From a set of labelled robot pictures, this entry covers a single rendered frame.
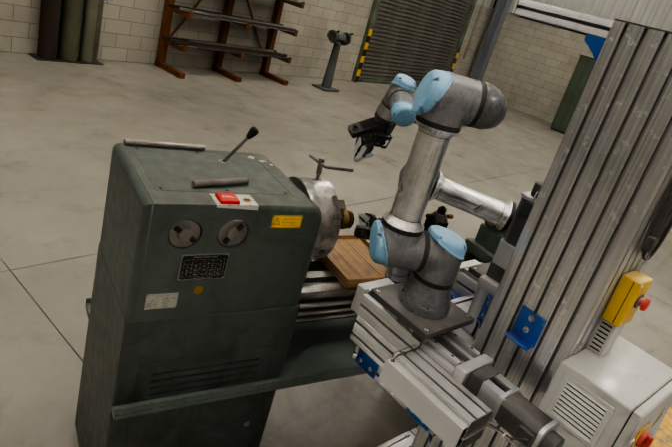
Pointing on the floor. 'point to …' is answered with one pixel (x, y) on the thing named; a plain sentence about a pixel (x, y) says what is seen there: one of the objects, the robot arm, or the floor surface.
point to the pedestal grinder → (333, 59)
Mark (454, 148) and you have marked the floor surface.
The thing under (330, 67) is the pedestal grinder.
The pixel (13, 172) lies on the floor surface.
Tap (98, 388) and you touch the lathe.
